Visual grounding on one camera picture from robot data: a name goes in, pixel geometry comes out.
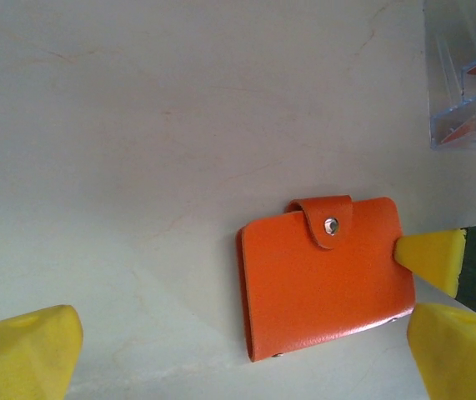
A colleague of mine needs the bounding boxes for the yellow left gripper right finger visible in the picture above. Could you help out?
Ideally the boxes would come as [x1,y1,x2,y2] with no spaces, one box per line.
[406,302,476,400]

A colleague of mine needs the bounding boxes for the orange leather card holder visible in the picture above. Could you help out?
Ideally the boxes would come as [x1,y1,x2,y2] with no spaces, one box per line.
[236,193,416,363]

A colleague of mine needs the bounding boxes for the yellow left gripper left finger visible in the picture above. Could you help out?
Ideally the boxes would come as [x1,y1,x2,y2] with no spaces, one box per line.
[0,304,84,400]

